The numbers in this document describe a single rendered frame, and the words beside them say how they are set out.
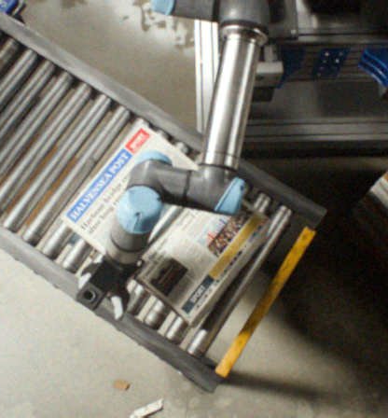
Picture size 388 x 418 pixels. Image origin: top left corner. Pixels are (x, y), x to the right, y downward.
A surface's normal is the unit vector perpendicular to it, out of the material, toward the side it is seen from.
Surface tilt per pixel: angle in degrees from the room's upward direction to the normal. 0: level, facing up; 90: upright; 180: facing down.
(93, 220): 1
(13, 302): 0
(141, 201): 30
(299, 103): 0
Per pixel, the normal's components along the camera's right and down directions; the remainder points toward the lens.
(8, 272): -0.01, -0.25
